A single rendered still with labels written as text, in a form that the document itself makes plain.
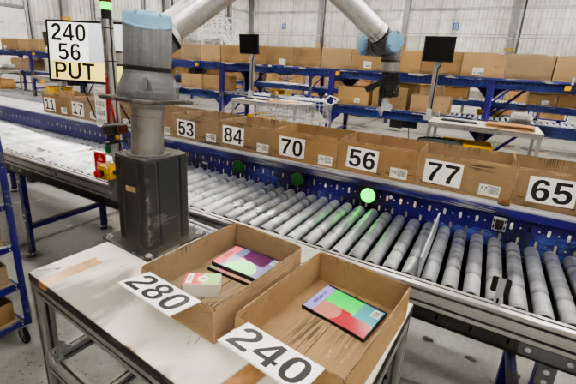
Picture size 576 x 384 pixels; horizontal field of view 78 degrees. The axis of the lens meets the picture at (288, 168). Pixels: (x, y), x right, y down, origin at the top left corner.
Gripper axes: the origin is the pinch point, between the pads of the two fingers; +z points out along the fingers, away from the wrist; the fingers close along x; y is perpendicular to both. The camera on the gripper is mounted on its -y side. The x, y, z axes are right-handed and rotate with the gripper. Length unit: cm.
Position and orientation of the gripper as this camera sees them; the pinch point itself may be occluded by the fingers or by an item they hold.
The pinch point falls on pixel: (379, 113)
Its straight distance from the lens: 186.0
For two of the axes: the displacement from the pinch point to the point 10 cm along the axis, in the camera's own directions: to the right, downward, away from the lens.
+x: 4.7, -2.3, 8.5
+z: -0.5, 9.6, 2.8
